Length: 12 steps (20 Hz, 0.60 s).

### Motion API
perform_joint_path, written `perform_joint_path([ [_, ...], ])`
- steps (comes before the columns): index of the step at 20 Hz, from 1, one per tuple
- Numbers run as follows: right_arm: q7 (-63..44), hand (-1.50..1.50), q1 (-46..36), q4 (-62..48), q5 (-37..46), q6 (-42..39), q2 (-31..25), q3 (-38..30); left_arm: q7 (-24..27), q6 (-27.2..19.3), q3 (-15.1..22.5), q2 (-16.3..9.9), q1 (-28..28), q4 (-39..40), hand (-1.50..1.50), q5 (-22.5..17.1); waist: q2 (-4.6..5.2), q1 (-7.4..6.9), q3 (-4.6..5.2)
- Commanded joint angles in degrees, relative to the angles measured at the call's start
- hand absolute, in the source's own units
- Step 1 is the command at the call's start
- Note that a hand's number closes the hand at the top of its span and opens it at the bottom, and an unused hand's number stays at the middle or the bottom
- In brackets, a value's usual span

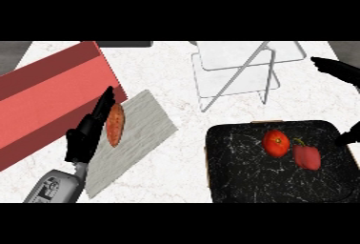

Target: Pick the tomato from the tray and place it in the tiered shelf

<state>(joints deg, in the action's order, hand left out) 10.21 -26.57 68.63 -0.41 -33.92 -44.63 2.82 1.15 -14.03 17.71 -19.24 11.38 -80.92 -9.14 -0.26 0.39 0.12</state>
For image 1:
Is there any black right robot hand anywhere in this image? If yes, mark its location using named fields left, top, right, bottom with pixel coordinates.
left=309, top=56, right=360, bottom=148

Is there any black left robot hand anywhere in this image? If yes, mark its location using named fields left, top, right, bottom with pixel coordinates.
left=63, top=85, right=116, bottom=164

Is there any red tomato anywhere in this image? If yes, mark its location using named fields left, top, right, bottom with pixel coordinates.
left=259, top=129, right=290, bottom=158

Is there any black marbled tray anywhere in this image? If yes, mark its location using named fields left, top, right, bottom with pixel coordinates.
left=203, top=119, right=360, bottom=204

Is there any orange sweet potato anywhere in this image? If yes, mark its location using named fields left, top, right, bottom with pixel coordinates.
left=104, top=103, right=126, bottom=149

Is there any grey wooden cutting board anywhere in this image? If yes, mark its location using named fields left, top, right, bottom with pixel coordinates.
left=82, top=89, right=179, bottom=200

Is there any red striped placemat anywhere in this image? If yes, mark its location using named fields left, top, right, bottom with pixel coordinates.
left=0, top=41, right=129, bottom=173

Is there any red bell pepper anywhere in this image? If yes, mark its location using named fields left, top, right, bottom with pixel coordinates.
left=290, top=137, right=323, bottom=172

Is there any white tiered wire shelf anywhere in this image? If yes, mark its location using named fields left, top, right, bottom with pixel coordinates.
left=188, top=41, right=309, bottom=113

